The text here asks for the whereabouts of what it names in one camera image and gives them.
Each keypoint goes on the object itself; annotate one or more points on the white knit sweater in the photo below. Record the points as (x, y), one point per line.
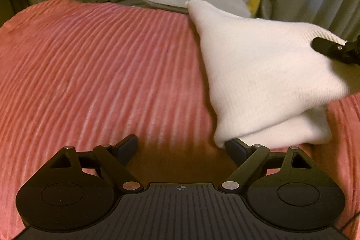
(253, 68)

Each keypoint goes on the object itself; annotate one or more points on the pink ribbed blanket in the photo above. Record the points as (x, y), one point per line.
(98, 65)

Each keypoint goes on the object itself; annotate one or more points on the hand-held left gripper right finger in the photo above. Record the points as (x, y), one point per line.
(234, 149)

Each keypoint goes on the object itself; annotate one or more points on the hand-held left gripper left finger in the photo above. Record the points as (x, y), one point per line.
(126, 148)

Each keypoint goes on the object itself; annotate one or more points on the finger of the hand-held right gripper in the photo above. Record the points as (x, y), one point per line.
(332, 48)

